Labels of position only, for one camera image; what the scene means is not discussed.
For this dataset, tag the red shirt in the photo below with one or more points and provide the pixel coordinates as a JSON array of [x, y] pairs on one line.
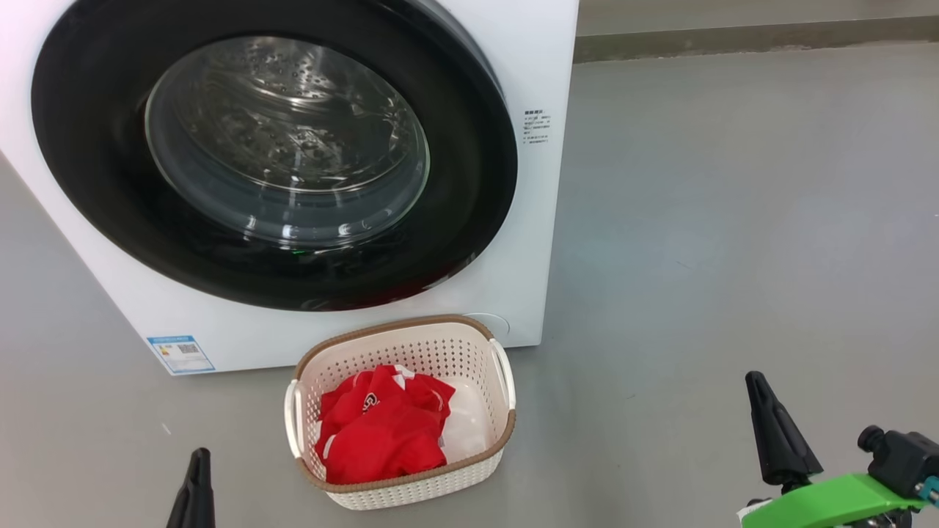
[[381, 433]]

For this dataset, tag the blue energy label sticker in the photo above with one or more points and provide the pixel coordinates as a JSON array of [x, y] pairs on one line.
[[181, 355]]

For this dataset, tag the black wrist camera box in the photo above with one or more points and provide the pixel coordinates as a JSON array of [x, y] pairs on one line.
[[906, 458]]

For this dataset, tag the cream perforated laundry basket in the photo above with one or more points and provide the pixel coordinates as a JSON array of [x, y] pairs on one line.
[[403, 345]]

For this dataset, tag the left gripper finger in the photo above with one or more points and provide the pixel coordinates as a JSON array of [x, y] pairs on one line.
[[185, 506], [205, 506]]

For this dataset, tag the white front-load washing machine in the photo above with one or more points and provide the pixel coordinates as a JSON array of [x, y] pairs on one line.
[[543, 220]]

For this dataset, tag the round glass washing machine door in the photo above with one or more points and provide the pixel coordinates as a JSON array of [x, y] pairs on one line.
[[95, 147]]

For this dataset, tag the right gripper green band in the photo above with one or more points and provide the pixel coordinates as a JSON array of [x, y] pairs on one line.
[[829, 502]]

